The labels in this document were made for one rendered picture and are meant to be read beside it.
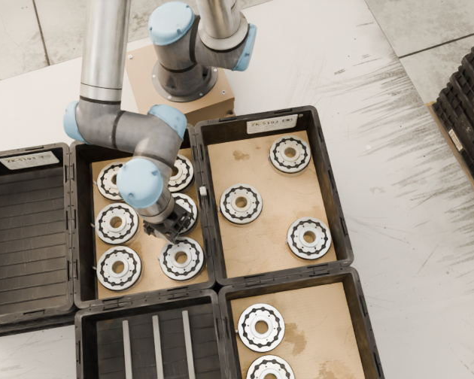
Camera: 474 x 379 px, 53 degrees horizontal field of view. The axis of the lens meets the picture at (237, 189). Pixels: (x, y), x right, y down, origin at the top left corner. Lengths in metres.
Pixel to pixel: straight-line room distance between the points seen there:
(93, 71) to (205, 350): 0.63
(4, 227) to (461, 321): 1.15
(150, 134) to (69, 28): 1.87
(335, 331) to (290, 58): 0.84
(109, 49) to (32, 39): 1.85
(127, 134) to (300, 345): 0.59
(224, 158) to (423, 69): 1.50
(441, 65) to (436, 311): 1.50
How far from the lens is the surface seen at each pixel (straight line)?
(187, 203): 1.14
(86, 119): 0.90
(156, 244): 1.15
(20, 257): 1.25
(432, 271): 1.34
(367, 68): 1.55
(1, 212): 1.31
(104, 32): 0.88
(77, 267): 1.10
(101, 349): 1.15
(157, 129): 0.85
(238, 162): 1.20
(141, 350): 1.12
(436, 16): 2.73
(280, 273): 1.02
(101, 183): 1.20
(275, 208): 1.16
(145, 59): 1.44
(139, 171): 0.80
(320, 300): 1.12
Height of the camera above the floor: 1.92
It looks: 69 degrees down
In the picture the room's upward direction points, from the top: 4 degrees counter-clockwise
